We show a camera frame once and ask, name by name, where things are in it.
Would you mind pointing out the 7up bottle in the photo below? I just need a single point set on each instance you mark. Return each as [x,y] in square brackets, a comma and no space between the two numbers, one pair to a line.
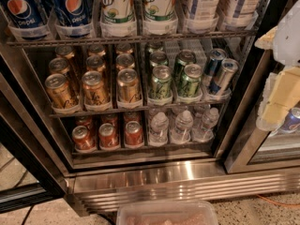
[118,18]
[159,17]

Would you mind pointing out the left water bottle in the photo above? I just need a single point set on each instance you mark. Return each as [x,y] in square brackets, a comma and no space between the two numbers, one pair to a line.
[158,133]

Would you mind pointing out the front blue silver can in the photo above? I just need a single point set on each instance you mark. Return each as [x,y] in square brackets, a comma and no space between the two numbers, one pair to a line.
[222,80]

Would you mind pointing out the water bottle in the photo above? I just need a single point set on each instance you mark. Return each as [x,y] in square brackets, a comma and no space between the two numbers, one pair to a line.
[158,133]
[180,133]
[204,131]

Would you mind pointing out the left white labelled bottle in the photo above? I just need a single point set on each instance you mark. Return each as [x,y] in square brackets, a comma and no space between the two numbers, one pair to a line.
[200,15]

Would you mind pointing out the red can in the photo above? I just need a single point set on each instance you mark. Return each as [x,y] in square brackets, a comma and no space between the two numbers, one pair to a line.
[84,139]
[133,135]
[108,137]

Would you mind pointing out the front left red can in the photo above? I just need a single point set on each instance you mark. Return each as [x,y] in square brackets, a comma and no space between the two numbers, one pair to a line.
[84,139]

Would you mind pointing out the second row right gold can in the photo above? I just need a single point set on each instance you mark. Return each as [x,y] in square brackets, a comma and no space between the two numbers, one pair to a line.
[124,60]

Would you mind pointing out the right water bottle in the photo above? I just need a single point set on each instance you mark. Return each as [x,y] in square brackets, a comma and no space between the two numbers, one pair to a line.
[204,131]

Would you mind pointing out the front right gold can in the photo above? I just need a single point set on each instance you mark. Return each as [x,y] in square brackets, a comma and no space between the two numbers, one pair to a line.
[129,92]

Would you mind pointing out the second row left gold can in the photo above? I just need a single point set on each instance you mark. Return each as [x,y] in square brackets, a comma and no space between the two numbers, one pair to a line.
[61,65]

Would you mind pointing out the wire shelf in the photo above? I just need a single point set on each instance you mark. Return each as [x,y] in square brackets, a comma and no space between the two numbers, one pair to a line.
[136,39]
[140,108]

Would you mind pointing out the front right red can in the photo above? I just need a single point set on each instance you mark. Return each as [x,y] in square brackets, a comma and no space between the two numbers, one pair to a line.
[133,135]

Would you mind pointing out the pepsi bottle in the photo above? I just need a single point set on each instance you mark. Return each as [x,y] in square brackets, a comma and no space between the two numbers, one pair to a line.
[74,17]
[25,14]

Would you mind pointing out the middle water bottle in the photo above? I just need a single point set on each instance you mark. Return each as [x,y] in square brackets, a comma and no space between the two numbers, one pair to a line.
[180,133]

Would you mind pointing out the steel fridge base grille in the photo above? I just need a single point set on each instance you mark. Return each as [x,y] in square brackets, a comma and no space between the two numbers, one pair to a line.
[189,181]

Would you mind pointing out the right white labelled bottle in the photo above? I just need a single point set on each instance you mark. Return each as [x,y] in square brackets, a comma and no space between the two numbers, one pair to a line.
[235,14]

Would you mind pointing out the second row gold can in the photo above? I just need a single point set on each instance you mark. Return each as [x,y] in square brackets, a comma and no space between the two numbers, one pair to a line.
[96,63]
[124,60]
[61,65]

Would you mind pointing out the rear blue silver can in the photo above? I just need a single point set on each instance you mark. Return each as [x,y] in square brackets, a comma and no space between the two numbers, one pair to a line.
[215,57]

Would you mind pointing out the left 7UP bottle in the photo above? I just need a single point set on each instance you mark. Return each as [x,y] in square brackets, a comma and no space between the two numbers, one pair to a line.
[118,18]

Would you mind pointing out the front left gold can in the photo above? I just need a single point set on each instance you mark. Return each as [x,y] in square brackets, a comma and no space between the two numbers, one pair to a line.
[64,99]

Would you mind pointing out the middle wire shelf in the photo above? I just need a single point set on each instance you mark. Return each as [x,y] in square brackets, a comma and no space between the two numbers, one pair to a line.
[140,108]

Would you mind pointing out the top wire shelf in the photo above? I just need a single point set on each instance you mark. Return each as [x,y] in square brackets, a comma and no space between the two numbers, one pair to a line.
[136,39]

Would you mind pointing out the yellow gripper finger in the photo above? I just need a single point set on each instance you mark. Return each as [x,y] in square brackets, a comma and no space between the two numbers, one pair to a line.
[281,93]
[265,42]

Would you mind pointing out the white labelled bottle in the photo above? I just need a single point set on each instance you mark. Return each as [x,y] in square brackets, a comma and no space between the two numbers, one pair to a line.
[235,14]
[200,15]

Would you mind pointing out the blue silver can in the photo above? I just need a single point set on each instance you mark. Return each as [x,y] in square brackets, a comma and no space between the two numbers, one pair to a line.
[222,80]
[215,57]

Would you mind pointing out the front middle gold can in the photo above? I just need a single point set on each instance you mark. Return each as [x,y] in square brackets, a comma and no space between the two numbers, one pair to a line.
[96,92]

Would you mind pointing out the right Pepsi bottle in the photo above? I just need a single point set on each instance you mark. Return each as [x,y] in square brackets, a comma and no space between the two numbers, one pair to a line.
[74,17]

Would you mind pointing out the blue can behind glass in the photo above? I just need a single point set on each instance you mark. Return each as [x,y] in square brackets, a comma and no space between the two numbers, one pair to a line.
[292,121]

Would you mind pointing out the clear plastic bin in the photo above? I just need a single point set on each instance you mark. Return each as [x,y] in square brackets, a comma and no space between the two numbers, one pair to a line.
[167,213]

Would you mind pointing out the right 7UP bottle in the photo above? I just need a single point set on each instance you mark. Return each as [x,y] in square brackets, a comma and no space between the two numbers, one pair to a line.
[159,17]

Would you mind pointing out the front middle red can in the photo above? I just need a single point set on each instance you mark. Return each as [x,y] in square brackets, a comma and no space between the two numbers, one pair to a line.
[108,137]

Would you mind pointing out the left Pepsi bottle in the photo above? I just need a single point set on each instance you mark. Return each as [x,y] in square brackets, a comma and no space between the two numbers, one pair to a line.
[25,14]

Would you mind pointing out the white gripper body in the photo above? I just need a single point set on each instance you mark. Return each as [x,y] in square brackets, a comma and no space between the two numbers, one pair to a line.
[289,37]

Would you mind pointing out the green can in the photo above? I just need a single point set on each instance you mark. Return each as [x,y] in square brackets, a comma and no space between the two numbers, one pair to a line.
[158,58]
[160,86]
[188,90]
[185,57]

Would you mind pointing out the second row middle gold can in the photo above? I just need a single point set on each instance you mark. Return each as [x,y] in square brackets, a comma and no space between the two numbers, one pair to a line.
[96,63]

